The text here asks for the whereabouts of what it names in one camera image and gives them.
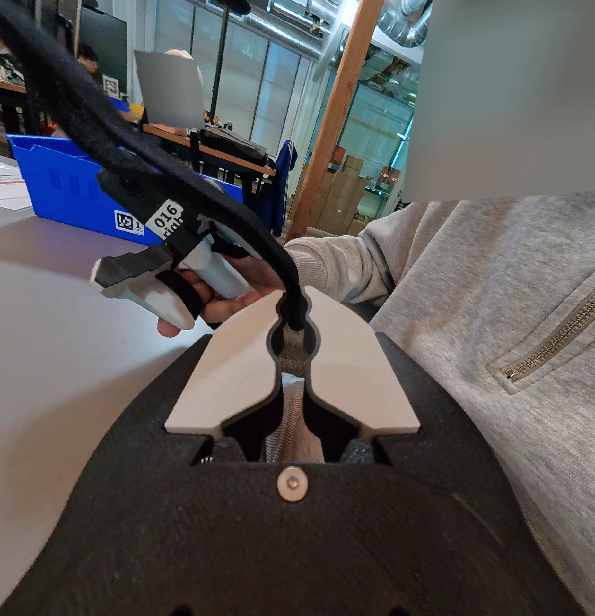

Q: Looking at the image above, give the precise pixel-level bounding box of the grey desk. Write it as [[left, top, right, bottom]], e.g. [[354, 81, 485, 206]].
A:
[[0, 154, 288, 609]]

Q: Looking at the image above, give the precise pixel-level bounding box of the white paper sheet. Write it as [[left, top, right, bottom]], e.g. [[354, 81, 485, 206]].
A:
[[0, 159, 34, 211]]

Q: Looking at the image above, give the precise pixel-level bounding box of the wooden post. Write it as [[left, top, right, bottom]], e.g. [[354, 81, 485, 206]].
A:
[[285, 0, 386, 241]]

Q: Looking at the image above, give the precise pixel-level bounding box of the wooden table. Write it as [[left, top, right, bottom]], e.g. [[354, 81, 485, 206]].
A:
[[134, 120, 277, 180]]

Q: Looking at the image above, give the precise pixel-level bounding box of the blue jacket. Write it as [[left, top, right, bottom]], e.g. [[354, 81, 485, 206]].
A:
[[256, 140, 298, 237]]

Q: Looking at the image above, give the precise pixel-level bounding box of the black monitor screen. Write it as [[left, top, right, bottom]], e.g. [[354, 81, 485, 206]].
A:
[[78, 7, 129, 94]]

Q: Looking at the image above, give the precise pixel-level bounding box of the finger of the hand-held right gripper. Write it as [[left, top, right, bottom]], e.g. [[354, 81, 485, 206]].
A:
[[89, 249, 177, 295]]

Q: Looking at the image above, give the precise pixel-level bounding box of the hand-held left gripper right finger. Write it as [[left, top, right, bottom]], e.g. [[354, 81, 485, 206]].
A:
[[303, 285, 422, 440]]

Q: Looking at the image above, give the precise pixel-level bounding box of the grey zip hoodie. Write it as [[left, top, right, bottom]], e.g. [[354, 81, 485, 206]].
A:
[[370, 190, 595, 616]]

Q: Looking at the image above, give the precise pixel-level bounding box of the blue plastic bin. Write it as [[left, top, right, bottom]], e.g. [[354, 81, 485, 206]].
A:
[[6, 134, 243, 246]]

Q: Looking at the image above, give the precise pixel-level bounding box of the black bag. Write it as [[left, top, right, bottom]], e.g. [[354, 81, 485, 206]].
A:
[[200, 126, 270, 165]]

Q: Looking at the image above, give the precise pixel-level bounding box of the cluster of silver pipes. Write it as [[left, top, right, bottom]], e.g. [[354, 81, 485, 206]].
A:
[[240, 0, 434, 50]]

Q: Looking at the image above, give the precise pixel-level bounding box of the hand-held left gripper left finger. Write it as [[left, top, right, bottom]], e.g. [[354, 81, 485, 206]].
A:
[[164, 289, 285, 437]]

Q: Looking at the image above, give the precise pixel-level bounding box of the black strap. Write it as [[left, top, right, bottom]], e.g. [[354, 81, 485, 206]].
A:
[[0, 0, 308, 333]]

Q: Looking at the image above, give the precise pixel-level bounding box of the stack of cardboard boxes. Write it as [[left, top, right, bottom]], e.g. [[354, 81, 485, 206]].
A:
[[297, 154, 376, 236]]

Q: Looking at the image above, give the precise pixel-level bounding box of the person's right hand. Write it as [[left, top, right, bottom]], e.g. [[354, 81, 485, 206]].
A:
[[157, 255, 287, 338]]

